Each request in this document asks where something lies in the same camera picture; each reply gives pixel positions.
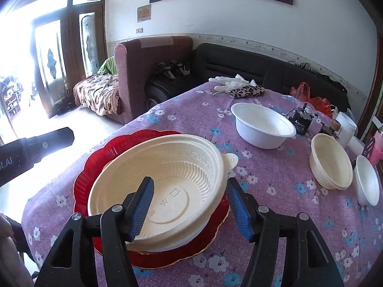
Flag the small wall plaque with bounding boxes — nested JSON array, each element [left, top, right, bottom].
[[137, 4, 152, 23]]

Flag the leopard print pouch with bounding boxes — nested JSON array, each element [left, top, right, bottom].
[[229, 85, 266, 99]]

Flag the black power adapter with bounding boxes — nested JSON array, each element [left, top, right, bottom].
[[286, 103, 318, 136]]

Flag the purple floral tablecloth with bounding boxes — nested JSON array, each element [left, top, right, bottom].
[[21, 81, 383, 287]]

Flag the white gloves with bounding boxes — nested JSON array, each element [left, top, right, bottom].
[[208, 74, 258, 93]]

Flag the person's pink clothing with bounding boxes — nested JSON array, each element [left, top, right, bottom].
[[0, 212, 33, 287]]

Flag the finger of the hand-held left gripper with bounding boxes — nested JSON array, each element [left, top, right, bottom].
[[25, 127, 75, 164]]

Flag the large cream plastic bowl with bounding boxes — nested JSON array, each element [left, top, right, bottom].
[[87, 134, 239, 252]]

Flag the maroon armchair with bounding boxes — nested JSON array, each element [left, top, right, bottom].
[[114, 36, 193, 124]]

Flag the green cloth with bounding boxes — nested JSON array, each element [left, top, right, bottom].
[[97, 56, 116, 75]]

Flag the black sofa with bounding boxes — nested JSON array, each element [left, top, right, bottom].
[[191, 43, 349, 108]]

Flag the bottle with wooden cap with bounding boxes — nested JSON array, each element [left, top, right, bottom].
[[321, 119, 342, 139]]

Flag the black slotted spatula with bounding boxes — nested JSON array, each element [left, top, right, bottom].
[[361, 138, 377, 159]]

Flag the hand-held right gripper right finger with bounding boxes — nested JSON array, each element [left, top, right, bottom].
[[225, 178, 344, 287]]

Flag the red scalloped plate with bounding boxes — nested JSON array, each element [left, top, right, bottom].
[[73, 129, 231, 269]]

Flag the white plastic jar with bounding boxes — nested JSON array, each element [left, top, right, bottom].
[[335, 111, 358, 148]]

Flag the pink thermos with knitted sleeve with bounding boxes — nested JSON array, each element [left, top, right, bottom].
[[369, 127, 383, 166]]

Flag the small white foam bowl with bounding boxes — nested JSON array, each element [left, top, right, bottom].
[[231, 103, 297, 150]]

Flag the wooden door with stained glass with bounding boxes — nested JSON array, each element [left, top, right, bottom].
[[30, 0, 107, 117]]

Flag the black speaker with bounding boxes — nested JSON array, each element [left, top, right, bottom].
[[145, 73, 195, 112]]

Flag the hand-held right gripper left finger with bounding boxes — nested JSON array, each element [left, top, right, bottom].
[[34, 176, 155, 287]]

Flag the red plastic bag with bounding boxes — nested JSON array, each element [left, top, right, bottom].
[[290, 82, 332, 118]]

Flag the printed blanket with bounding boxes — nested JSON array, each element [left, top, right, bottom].
[[73, 73, 120, 116]]

